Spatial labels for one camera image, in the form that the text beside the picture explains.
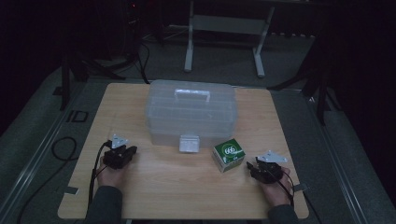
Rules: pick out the person's right hand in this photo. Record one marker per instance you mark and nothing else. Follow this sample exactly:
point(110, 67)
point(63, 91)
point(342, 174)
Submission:
point(280, 193)

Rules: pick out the person's left hand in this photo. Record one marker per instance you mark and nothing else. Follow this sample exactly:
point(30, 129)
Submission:
point(112, 178)

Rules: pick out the white metal stand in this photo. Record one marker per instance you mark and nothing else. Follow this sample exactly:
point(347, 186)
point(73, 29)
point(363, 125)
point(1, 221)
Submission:
point(229, 25)

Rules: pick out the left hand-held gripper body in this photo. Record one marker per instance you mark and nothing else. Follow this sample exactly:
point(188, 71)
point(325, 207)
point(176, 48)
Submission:
point(116, 157)

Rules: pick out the clear plastic storage box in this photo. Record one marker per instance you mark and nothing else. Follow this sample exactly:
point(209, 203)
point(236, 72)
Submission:
point(190, 118)

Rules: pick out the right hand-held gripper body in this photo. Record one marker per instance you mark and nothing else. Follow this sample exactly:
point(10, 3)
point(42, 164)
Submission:
point(267, 172)

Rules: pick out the green cardboard box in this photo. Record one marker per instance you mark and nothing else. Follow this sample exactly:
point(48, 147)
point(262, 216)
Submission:
point(229, 155)

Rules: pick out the black stand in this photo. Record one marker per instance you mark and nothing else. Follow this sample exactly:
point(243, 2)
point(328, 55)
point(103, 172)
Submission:
point(320, 84)
point(81, 67)

